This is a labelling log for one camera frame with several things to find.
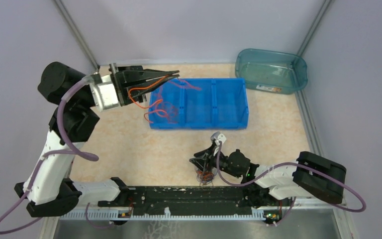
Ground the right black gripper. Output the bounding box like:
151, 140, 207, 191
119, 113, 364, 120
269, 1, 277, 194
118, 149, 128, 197
190, 142, 241, 178

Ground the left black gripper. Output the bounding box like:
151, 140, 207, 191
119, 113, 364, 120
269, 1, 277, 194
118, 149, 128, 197
98, 61, 180, 106

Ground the bundle of cables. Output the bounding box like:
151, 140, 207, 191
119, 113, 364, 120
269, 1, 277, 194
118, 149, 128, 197
194, 163, 219, 188

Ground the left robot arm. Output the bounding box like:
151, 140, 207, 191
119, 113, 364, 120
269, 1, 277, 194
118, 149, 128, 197
14, 62, 179, 218

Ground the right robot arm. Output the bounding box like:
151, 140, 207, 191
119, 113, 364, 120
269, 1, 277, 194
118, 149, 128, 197
189, 145, 346, 205

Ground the blue three-compartment bin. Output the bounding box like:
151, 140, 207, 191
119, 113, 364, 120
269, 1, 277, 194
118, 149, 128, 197
145, 78, 249, 129

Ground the teal transparent plastic tub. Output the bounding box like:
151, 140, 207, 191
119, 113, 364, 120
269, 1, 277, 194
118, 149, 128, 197
235, 48, 308, 95

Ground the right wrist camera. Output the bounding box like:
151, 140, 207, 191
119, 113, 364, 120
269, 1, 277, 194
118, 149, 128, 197
210, 131, 227, 156

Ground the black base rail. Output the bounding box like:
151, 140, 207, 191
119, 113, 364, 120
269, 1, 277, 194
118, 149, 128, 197
126, 186, 277, 216

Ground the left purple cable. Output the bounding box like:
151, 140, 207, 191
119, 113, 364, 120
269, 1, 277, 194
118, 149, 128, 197
0, 74, 100, 235

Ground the white toothed cable strip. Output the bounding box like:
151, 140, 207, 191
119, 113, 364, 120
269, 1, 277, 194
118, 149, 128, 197
60, 208, 266, 221

